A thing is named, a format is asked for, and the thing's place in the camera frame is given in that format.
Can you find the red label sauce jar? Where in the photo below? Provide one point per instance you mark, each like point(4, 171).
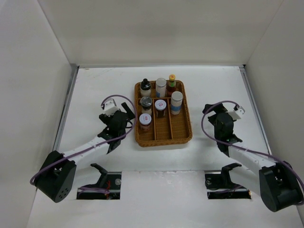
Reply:
point(145, 121)

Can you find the red chili sauce bottle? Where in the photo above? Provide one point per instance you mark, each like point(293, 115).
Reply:
point(171, 85)

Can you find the silver lid dark spice jar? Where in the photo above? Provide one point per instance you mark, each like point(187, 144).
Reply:
point(160, 108)

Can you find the black top glass grinder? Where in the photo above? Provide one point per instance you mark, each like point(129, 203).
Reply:
point(146, 105)

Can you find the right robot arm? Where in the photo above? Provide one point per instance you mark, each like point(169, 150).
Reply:
point(274, 180)

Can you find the right aluminium table rail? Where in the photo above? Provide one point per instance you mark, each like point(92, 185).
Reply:
point(243, 72)

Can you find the left aluminium table rail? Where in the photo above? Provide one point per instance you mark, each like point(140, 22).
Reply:
point(64, 113)

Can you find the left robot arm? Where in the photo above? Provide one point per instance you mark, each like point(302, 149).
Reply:
point(56, 175)

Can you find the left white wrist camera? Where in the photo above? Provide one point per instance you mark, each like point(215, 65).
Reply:
point(109, 107)

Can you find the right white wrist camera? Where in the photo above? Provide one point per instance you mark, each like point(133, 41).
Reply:
point(237, 113)

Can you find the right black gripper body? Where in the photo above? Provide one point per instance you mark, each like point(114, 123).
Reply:
point(213, 119)

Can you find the black cap salt shaker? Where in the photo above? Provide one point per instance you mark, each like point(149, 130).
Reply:
point(145, 88)

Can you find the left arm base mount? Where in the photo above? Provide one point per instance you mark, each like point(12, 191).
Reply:
point(108, 186)

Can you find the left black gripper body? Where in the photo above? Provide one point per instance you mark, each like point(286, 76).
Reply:
point(106, 118)

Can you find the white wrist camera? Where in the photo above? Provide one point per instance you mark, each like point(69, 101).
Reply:
point(109, 107)
point(237, 113)

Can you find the aluminium table rail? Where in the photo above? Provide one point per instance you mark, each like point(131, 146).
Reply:
point(243, 72)
point(64, 113)

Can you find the brown wicker divided tray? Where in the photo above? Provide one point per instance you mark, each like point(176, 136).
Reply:
point(167, 130)

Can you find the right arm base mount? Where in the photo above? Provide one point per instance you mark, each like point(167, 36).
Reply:
point(220, 186)

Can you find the blue label bead jar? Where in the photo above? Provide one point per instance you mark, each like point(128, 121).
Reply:
point(161, 85)
point(176, 102)

